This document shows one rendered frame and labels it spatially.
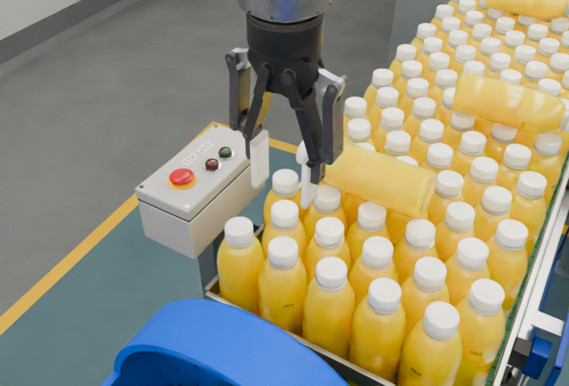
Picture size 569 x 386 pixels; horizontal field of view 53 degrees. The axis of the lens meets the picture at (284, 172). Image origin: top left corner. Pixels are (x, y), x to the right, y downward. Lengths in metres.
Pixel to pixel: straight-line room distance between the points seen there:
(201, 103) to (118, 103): 0.44
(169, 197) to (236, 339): 0.38
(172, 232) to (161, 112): 2.27
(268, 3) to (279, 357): 0.30
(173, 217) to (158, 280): 1.38
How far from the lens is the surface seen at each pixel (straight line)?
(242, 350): 0.49
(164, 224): 0.87
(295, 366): 0.49
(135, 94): 3.30
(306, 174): 0.64
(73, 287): 2.28
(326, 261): 0.74
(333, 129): 0.59
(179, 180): 0.85
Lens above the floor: 1.64
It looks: 39 degrees down
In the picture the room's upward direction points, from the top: straight up
